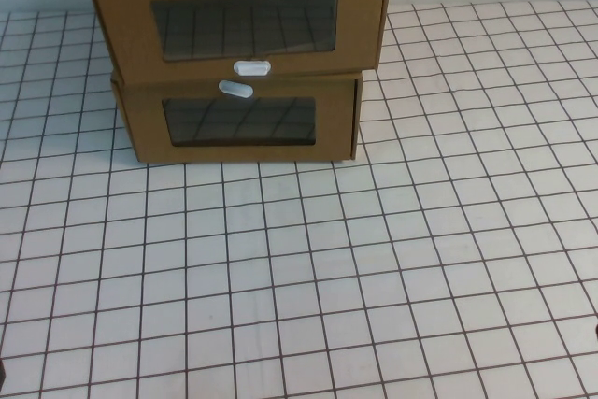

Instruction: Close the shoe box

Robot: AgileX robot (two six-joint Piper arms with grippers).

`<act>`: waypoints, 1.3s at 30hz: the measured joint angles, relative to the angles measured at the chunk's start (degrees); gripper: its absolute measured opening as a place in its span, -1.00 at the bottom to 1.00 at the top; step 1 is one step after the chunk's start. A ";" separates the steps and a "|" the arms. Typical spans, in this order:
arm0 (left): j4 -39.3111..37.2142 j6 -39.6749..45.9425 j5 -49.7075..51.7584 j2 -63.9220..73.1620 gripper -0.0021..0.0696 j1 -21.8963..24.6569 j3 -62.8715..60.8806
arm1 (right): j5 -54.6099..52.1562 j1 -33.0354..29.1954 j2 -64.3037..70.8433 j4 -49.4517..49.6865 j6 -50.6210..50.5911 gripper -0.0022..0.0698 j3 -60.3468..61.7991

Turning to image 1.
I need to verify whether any brown windowed cardboard shoe box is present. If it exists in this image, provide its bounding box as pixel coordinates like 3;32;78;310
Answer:
109;70;365;164

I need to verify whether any white black-grid tablecloth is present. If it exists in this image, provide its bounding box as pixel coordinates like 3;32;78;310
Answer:
0;0;598;399

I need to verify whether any white rectangular plastic drawer handle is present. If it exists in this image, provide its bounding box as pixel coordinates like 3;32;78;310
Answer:
233;60;272;78

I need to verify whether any brown windowed cardboard drawer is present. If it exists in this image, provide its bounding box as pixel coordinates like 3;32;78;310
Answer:
90;0;390;83

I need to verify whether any white oval plastic drawer handle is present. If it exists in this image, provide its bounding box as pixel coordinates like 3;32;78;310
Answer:
218;79;255;100

